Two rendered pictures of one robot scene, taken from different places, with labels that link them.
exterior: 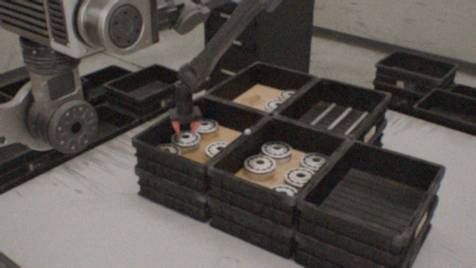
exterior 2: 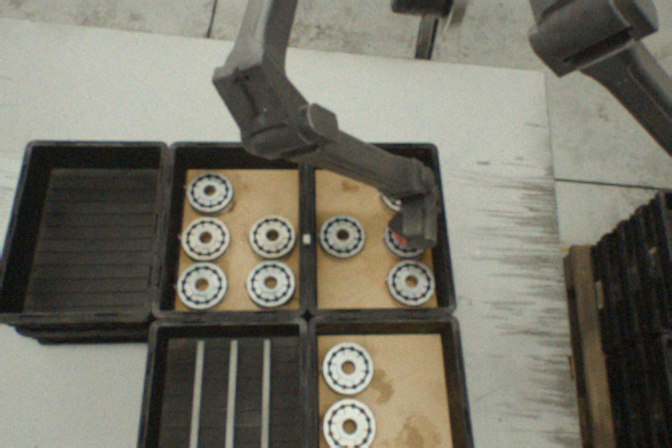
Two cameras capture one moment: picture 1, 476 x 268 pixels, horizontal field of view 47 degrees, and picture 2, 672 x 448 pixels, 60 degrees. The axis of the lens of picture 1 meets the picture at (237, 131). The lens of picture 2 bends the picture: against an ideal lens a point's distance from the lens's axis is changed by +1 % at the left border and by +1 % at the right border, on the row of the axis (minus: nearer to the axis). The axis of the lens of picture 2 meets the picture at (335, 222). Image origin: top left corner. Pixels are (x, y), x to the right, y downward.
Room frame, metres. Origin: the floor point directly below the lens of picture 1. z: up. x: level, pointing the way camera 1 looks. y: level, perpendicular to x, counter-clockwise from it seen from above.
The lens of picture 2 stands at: (1.92, -0.29, 2.02)
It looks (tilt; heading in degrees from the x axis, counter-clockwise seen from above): 65 degrees down; 139
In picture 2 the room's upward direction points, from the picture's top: 8 degrees clockwise
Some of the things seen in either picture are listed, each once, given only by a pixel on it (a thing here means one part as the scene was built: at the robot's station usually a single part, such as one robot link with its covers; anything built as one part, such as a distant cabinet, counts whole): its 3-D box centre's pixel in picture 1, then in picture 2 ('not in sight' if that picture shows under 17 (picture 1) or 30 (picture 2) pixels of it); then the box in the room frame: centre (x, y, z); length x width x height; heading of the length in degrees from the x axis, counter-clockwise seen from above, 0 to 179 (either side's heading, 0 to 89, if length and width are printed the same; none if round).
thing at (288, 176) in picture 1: (300, 177); (206, 238); (1.40, -0.20, 0.86); 0.10 x 0.10 x 0.01
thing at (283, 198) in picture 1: (281, 155); (235, 225); (1.43, -0.14, 0.92); 0.40 x 0.30 x 0.02; 147
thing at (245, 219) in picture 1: (279, 196); not in sight; (1.43, -0.14, 0.76); 0.40 x 0.30 x 0.12; 147
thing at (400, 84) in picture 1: (410, 99); not in sight; (2.97, -1.05, 0.37); 0.40 x 0.30 x 0.45; 52
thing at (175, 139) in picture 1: (186, 138); (406, 235); (1.63, 0.18, 0.86); 0.10 x 0.10 x 0.01
